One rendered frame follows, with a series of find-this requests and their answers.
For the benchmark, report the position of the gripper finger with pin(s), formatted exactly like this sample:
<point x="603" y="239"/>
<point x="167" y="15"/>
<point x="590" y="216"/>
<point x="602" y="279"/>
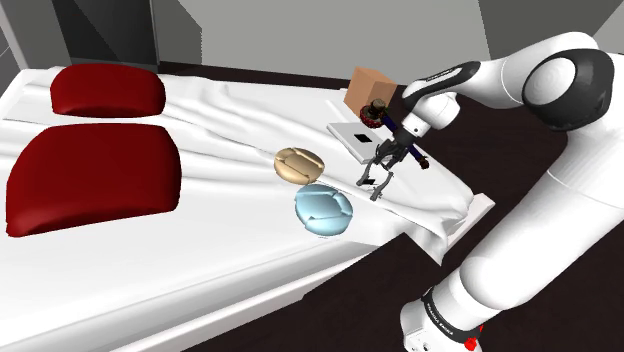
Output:
<point x="366" y="173"/>
<point x="384" y="185"/>

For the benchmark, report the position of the dark tall cabinet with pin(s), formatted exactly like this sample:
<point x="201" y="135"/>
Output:
<point x="105" y="31"/>

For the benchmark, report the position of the light blue round cushion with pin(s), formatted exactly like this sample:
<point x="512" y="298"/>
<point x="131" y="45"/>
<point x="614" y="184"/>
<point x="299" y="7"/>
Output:
<point x="322" y="210"/>

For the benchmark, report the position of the white flat tablet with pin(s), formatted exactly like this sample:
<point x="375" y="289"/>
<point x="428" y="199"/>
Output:
<point x="347" y="136"/>

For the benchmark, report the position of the blue stick with red knob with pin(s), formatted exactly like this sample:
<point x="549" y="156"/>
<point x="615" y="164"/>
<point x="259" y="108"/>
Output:
<point x="372" y="116"/>

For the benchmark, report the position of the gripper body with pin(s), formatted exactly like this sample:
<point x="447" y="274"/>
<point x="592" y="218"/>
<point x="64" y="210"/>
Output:
<point x="392" y="152"/>

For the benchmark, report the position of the small red pillow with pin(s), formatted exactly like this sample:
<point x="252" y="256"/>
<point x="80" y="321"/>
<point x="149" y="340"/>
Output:
<point x="107" y="90"/>

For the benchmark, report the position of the brown cardboard box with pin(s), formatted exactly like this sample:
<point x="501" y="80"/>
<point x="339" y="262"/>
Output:
<point x="366" y="88"/>

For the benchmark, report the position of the white bed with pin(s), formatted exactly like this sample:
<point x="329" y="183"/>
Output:
<point x="219" y="219"/>

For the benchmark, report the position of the beige round cushion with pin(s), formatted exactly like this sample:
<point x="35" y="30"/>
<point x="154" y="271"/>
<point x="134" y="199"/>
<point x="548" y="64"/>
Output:
<point x="298" y="166"/>

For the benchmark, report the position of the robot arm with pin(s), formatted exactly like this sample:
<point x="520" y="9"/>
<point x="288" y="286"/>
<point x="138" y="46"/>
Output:
<point x="575" y="195"/>

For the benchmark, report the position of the large red pillow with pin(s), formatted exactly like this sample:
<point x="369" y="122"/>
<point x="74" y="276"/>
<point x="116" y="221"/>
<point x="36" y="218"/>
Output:
<point x="92" y="175"/>

